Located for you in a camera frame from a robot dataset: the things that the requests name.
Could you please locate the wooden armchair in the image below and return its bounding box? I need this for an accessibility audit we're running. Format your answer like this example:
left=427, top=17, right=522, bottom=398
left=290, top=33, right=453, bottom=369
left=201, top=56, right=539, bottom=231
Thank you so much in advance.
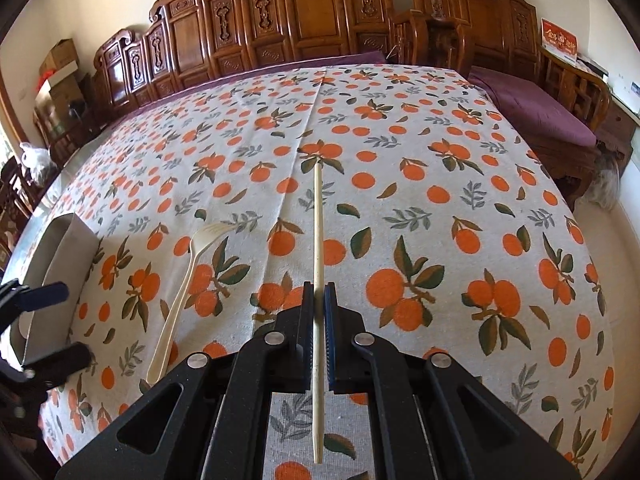
left=390, top=10, right=476, bottom=70

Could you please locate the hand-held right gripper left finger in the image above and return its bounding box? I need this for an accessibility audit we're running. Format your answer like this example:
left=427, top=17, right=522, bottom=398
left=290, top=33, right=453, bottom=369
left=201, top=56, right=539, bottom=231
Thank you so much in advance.
left=54, top=281, right=316, bottom=480

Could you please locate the purple sofa cushion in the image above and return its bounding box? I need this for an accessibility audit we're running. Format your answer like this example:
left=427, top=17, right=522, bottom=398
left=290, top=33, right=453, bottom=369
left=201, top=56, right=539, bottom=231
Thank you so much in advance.
left=467, top=65, right=598, bottom=147

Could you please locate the long purple bench cushion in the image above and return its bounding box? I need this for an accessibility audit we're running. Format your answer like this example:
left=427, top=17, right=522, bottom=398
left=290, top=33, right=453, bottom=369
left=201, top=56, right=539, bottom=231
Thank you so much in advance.
left=115, top=50, right=396, bottom=122

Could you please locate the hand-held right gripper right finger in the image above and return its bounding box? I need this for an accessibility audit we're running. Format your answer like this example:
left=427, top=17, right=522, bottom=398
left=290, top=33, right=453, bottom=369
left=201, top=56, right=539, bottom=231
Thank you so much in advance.
left=323, top=282, right=583, bottom=480

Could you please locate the orange fruit print tablecloth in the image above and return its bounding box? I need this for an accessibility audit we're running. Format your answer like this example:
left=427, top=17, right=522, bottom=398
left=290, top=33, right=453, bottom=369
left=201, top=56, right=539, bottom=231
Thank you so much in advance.
left=35, top=62, right=616, bottom=480

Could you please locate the red calendar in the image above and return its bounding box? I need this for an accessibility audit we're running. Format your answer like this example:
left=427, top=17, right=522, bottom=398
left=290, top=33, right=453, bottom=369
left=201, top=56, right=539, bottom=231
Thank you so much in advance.
left=540, top=19, right=579, bottom=63

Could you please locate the long carved wooden bench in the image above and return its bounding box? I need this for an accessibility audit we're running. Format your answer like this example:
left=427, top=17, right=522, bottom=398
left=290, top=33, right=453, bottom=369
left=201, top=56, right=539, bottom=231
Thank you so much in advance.
left=92, top=0, right=397, bottom=126

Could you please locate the large brown cardboard box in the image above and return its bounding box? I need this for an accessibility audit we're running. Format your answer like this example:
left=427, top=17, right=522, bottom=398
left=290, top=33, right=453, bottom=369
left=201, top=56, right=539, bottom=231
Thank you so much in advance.
left=37, top=79, right=84, bottom=117

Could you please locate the light wooden chopstick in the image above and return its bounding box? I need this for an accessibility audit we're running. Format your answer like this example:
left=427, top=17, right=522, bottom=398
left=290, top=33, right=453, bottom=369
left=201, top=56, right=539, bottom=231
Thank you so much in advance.
left=311, top=162, right=326, bottom=463

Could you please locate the carved wooden sofa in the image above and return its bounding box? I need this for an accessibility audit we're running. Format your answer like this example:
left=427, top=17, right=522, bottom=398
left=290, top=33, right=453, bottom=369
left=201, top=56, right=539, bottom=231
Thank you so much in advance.
left=410, top=0, right=613, bottom=196

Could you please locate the stainless steel utensil container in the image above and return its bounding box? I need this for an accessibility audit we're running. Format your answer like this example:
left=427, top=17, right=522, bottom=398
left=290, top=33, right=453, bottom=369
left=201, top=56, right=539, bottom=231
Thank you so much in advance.
left=19, top=212, right=98, bottom=367

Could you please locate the dark wooden dining chair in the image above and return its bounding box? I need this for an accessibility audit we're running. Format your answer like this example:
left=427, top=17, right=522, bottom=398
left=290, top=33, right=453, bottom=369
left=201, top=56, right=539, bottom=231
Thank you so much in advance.
left=0, top=157, right=37, bottom=243

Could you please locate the open brown cardboard box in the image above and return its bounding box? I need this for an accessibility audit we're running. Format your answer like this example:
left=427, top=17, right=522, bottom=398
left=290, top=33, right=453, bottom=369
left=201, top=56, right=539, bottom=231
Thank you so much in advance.
left=39, top=38, right=80, bottom=73

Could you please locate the grey fuzzy bundle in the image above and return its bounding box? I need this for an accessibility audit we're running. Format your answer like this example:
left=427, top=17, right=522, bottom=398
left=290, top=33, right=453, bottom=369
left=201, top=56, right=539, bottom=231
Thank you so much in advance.
left=589, top=154, right=622, bottom=212

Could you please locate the white plastic bag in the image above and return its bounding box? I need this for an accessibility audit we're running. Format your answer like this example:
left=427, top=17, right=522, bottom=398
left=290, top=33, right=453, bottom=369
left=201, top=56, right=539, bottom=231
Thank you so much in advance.
left=19, top=142, right=52, bottom=182

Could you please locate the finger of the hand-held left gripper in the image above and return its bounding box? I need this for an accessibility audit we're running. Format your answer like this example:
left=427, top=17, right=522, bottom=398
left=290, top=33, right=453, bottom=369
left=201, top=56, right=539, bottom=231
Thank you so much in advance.
left=0, top=281, right=69, bottom=332
left=0, top=341, right=92, bottom=392

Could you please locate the cream plastic fork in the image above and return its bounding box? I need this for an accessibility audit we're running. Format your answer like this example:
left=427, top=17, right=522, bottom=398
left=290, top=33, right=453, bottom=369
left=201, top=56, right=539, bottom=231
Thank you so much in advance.
left=146, top=222, right=238, bottom=385

